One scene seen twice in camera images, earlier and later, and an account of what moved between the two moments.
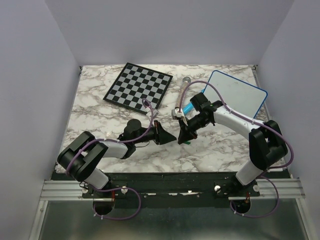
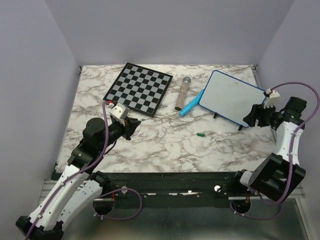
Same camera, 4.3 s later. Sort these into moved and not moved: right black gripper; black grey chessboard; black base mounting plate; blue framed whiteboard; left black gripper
Moved: left black gripper; right black gripper
Not moved: blue framed whiteboard; black base mounting plate; black grey chessboard
